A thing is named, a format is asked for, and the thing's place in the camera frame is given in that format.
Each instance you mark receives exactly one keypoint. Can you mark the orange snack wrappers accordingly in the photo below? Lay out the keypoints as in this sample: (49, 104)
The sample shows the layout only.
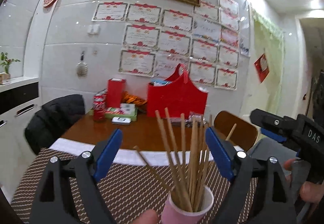
(134, 99)

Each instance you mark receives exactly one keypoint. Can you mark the hanging grey brush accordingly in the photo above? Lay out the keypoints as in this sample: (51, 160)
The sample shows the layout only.
(81, 69)

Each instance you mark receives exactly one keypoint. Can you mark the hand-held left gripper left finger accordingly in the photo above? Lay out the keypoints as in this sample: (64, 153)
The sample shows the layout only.
(107, 153)

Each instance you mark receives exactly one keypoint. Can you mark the white patterned cloth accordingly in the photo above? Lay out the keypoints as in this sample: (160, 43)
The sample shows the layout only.
(76, 145)

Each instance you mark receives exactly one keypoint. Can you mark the red tall box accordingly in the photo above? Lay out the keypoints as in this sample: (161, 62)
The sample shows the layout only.
(116, 93)

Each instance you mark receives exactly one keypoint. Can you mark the white light switch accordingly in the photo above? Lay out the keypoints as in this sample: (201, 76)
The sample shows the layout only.
(93, 29)

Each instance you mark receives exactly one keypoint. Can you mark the white door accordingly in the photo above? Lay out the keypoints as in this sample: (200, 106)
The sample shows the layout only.
(255, 97)

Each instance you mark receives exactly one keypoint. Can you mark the person's right hand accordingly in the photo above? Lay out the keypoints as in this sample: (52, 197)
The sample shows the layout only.
(311, 192)

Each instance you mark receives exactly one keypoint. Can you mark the brown polka dot tablecloth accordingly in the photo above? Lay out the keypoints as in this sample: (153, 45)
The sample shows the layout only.
(121, 188)

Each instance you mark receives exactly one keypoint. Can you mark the red soda can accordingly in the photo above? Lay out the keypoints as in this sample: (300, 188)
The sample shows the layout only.
(99, 110)
(102, 93)

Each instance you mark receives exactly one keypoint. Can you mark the person's left hand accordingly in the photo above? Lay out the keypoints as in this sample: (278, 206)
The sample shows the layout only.
(146, 217)

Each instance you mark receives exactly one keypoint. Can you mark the pink cup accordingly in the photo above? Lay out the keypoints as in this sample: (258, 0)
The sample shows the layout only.
(177, 216)

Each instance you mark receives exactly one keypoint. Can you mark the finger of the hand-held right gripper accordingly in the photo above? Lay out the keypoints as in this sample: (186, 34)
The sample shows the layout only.
(270, 120)
(274, 136)

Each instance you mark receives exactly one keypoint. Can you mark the white flat device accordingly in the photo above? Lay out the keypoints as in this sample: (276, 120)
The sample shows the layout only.
(121, 121)

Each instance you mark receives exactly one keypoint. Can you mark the small wall photo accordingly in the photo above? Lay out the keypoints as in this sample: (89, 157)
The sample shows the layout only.
(245, 48)

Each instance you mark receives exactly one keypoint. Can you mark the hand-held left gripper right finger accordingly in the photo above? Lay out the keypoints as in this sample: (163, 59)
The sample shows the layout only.
(219, 153)

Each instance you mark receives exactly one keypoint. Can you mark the clear plastic bag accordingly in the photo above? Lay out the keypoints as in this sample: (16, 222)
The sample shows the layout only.
(191, 116)

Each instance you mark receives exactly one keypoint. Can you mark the small white carton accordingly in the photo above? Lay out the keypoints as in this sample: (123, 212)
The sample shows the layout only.
(127, 107)

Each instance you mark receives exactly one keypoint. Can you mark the light green curtain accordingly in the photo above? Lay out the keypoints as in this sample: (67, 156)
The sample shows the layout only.
(274, 61)

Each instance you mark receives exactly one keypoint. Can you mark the black and white cabinet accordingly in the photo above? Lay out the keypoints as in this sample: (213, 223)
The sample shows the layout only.
(17, 97)

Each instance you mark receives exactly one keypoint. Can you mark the green shallow tray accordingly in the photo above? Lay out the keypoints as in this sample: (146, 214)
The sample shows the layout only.
(114, 113)

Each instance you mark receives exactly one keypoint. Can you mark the small potted plant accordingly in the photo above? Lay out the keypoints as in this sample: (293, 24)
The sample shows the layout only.
(7, 61)

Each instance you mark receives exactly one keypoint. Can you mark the bundle of chopsticks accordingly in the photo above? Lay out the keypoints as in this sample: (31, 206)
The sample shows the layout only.
(193, 163)

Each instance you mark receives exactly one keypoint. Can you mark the black jacket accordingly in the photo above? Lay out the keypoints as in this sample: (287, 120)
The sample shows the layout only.
(55, 117)

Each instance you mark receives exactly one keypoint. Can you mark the wall of award certificates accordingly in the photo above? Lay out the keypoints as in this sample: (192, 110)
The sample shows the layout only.
(141, 36)

